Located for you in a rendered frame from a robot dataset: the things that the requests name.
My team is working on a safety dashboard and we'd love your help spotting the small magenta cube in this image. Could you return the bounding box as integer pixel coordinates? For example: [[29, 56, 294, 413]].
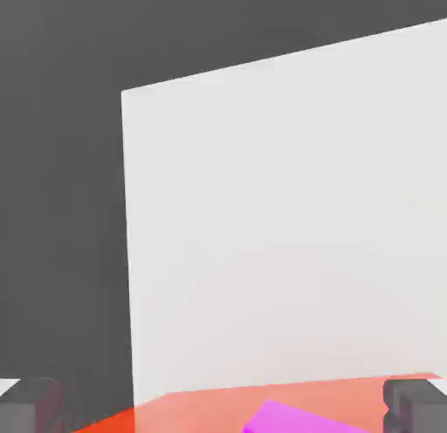
[[240, 399, 372, 433]]

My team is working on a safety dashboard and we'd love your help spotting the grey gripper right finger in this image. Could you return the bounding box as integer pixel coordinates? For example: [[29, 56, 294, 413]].
[[382, 378, 447, 433]]

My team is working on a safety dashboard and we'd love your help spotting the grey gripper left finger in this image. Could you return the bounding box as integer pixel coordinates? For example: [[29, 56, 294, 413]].
[[0, 377, 66, 433]]

